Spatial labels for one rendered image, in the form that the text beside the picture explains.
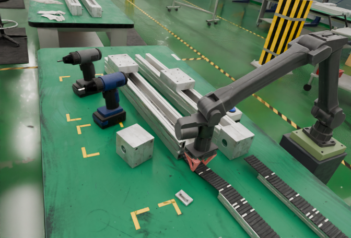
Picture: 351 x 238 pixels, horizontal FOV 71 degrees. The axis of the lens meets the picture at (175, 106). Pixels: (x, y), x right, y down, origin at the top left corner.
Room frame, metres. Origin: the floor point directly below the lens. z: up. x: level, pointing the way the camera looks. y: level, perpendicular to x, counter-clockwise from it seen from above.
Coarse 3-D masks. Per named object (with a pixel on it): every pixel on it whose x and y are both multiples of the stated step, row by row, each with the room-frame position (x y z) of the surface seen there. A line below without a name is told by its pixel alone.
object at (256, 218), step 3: (255, 216) 0.46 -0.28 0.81; (258, 216) 0.46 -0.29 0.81; (249, 219) 0.45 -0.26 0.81; (252, 219) 0.45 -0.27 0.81; (255, 219) 0.45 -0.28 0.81; (258, 219) 0.45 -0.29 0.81; (261, 219) 0.46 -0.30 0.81; (249, 222) 0.44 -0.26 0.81; (252, 222) 0.44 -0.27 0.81; (255, 222) 0.44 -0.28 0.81; (252, 225) 0.43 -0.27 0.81
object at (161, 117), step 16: (128, 80) 1.08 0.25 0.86; (144, 80) 1.10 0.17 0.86; (128, 96) 1.03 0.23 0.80; (144, 96) 0.95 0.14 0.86; (160, 96) 0.98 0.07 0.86; (144, 112) 0.91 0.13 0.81; (160, 112) 0.89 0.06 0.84; (176, 112) 0.86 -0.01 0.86; (160, 128) 0.78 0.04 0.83; (176, 144) 0.69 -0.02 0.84
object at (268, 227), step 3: (267, 225) 0.44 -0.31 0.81; (264, 228) 0.43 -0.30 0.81; (267, 228) 0.43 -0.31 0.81; (270, 228) 0.43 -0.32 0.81; (261, 231) 0.42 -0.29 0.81; (264, 231) 0.42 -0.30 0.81; (267, 231) 0.42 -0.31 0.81; (270, 231) 0.42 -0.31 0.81; (273, 231) 0.42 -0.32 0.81; (258, 234) 0.41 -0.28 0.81; (261, 234) 0.41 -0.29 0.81; (264, 234) 0.41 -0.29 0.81; (267, 234) 0.41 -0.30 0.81; (261, 237) 0.40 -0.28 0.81; (264, 237) 0.40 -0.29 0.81
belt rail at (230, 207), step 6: (222, 198) 0.53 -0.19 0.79; (228, 204) 0.50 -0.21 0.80; (228, 210) 0.49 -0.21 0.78; (234, 210) 0.48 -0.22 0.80; (234, 216) 0.47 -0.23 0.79; (240, 216) 0.46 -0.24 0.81; (240, 222) 0.45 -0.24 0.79; (246, 222) 0.44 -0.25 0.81; (246, 228) 0.43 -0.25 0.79; (252, 234) 0.42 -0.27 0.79
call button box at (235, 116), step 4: (236, 108) 1.02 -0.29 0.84; (228, 112) 0.97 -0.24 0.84; (232, 112) 0.97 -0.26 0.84; (236, 112) 0.98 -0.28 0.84; (240, 112) 0.99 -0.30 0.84; (228, 116) 0.95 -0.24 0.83; (232, 116) 0.95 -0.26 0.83; (236, 116) 0.96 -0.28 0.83; (240, 116) 0.98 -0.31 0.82; (236, 120) 0.97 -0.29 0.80
